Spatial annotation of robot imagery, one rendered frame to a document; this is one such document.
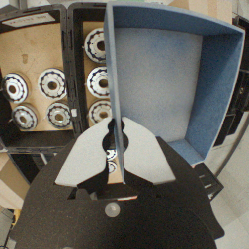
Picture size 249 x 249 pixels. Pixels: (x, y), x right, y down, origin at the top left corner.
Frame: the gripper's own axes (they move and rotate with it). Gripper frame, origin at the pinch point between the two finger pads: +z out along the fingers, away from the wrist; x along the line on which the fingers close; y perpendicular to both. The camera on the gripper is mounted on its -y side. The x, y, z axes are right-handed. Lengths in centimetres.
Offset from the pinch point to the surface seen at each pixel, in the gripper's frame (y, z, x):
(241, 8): -95, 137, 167
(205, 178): 122, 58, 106
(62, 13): -17.2, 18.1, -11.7
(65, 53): -8.1, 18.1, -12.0
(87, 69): -3.3, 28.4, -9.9
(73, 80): -1.5, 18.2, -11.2
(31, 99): 4.1, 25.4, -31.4
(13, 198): 60, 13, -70
